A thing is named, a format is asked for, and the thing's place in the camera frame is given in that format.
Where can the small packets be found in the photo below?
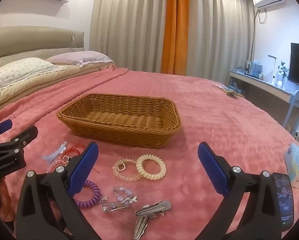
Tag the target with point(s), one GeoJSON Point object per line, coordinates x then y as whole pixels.
{"type": "Point", "coordinates": [230, 91]}

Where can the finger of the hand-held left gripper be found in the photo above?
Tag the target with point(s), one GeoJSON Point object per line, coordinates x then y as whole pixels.
{"type": "Point", "coordinates": [2, 127]}
{"type": "Point", "coordinates": [22, 135]}

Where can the orange curtain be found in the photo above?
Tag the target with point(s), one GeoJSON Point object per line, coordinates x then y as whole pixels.
{"type": "Point", "coordinates": [174, 25]}

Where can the floral pillow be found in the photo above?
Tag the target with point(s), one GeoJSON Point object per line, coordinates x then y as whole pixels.
{"type": "Point", "coordinates": [17, 70]}

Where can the grey chair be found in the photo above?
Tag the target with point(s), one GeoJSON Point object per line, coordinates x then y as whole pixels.
{"type": "Point", "coordinates": [295, 105]}

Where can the white vase with flowers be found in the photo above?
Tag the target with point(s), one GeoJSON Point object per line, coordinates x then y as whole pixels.
{"type": "Point", "coordinates": [282, 75]}

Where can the beige padded headboard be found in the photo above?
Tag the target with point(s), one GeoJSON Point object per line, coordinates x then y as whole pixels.
{"type": "Point", "coordinates": [27, 40]}

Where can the beige quilt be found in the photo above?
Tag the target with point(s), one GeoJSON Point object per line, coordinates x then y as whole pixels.
{"type": "Point", "coordinates": [39, 85]}

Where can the silver hair clip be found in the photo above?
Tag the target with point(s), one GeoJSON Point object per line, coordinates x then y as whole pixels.
{"type": "Point", "coordinates": [139, 226]}
{"type": "Point", "coordinates": [154, 206]}

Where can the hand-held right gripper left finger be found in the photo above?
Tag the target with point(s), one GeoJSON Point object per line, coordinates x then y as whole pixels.
{"type": "Point", "coordinates": [83, 165]}

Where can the beige curtain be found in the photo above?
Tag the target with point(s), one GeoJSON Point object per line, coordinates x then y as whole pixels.
{"type": "Point", "coordinates": [129, 25]}

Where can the tissue pack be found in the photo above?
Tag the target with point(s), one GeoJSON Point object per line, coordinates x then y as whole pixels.
{"type": "Point", "coordinates": [298, 160]}

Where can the white desk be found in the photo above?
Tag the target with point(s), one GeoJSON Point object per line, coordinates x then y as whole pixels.
{"type": "Point", "coordinates": [259, 85]}

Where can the brown wicker basket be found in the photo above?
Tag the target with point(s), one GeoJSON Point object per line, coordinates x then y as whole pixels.
{"type": "Point", "coordinates": [119, 130]}

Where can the pink blanket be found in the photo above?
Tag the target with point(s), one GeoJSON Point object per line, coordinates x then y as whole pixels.
{"type": "Point", "coordinates": [214, 120]}

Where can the white desk lamp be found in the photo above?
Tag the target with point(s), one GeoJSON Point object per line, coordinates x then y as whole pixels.
{"type": "Point", "coordinates": [274, 67]}

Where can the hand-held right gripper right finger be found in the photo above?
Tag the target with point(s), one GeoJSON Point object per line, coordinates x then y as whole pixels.
{"type": "Point", "coordinates": [212, 170]}

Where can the purple pillow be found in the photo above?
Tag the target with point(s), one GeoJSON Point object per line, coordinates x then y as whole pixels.
{"type": "Point", "coordinates": [84, 57]}

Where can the black smartphone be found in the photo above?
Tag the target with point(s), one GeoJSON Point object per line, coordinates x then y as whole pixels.
{"type": "Point", "coordinates": [284, 200]}

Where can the light blue hair clip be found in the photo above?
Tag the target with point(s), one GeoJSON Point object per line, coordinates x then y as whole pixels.
{"type": "Point", "coordinates": [53, 153]}

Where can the row of books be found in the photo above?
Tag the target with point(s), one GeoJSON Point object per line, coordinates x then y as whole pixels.
{"type": "Point", "coordinates": [254, 68]}

